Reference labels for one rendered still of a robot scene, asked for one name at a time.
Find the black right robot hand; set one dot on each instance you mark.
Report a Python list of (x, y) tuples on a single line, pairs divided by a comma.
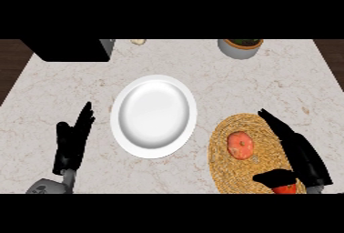
[(300, 151)]

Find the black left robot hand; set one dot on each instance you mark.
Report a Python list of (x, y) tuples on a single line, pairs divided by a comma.
[(69, 145)]

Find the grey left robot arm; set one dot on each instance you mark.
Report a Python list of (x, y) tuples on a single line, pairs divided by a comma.
[(52, 184)]

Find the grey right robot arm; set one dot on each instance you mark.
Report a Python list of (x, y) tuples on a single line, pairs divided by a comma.
[(315, 190)]

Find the orange squash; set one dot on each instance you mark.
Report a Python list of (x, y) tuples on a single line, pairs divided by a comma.
[(241, 145)]

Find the woven straw round placemat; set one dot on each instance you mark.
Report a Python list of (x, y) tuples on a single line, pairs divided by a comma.
[(244, 170)]

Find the white round plate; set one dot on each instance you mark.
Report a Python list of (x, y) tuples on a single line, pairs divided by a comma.
[(154, 116)]

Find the red vegetable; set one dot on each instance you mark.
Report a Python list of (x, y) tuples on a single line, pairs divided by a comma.
[(285, 189)]

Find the black box appliance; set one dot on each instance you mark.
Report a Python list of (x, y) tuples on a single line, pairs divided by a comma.
[(71, 50)]

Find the grey plant pot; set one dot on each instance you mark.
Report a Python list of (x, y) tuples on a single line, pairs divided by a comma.
[(241, 48)]

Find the pale garlic bulb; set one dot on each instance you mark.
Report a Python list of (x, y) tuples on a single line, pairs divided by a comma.
[(137, 41)]

